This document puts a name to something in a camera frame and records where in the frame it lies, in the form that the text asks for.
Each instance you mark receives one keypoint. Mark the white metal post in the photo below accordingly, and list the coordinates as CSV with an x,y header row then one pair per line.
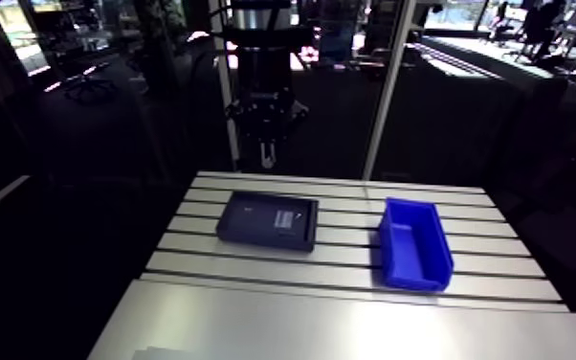
x,y
228,100
386,100

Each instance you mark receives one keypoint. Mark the blue bin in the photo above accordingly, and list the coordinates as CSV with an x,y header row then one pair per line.
x,y
408,251

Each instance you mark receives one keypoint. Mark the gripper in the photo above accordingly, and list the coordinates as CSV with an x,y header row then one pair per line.
x,y
264,75

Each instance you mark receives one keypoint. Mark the black office chair base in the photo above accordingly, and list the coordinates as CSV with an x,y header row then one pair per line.
x,y
89,90

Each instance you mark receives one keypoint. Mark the dark blue-grey tray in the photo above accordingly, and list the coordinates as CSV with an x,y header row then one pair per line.
x,y
258,223

